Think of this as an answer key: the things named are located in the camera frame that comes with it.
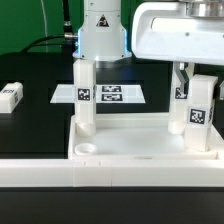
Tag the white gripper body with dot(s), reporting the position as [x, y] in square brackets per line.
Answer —
[190, 31]

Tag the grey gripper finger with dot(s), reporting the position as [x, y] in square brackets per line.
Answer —
[221, 91]
[180, 69]

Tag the white desk top tray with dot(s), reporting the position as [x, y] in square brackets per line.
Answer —
[138, 136]

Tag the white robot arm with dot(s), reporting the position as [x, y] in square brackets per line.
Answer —
[102, 37]

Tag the white base marker plate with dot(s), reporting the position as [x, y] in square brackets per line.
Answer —
[107, 93]

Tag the white L-shaped obstacle fence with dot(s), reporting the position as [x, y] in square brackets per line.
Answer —
[100, 172]

